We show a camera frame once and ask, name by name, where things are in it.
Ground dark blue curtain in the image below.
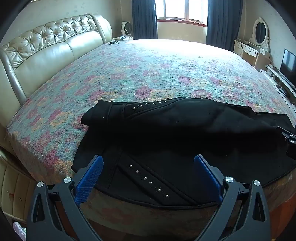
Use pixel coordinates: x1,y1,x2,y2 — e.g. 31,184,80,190
131,0,158,40
206,0,243,52

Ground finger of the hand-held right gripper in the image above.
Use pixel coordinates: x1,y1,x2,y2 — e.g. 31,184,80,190
276,126,296,158

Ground white television stand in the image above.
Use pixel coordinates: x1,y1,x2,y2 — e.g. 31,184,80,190
260,64,296,105

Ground white oval vanity mirror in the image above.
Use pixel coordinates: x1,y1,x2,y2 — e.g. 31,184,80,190
249,16,271,49

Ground floral bedspread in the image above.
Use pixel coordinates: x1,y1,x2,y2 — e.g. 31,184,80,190
6,39,296,209

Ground flat screen television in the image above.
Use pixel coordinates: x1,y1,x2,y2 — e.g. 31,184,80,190
279,49,296,80

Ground window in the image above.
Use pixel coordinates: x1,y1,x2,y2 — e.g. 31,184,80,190
157,0,208,24

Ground black studded pants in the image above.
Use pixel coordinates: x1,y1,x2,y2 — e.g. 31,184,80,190
71,97,296,207

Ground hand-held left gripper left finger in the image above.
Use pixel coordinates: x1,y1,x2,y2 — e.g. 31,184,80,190
26,154,104,241

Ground beige bed frame panel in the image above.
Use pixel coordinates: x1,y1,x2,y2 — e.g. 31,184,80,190
0,148,38,224

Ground cream dressing table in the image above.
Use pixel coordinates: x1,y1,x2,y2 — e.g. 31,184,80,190
233,39,272,71

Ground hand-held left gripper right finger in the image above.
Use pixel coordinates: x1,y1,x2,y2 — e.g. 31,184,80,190
194,154,271,241

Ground beige tufted leather headboard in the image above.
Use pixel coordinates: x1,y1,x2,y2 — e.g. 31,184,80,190
0,13,113,105

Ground white fan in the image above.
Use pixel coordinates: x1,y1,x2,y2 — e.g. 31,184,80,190
121,21,133,37

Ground white bedside table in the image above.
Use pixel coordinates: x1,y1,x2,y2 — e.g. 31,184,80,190
108,35,134,45

